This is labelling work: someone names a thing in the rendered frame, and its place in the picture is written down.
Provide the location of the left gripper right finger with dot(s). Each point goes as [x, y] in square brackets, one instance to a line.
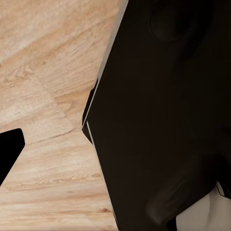
[223, 143]

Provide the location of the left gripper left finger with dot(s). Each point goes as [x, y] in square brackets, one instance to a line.
[11, 144]

